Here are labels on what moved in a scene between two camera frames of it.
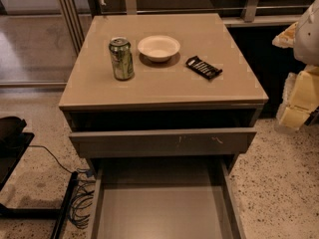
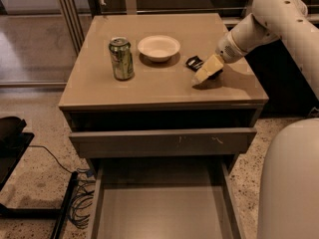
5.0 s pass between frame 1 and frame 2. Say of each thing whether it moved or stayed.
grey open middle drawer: stayed
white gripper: moved
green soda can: stayed
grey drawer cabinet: stayed
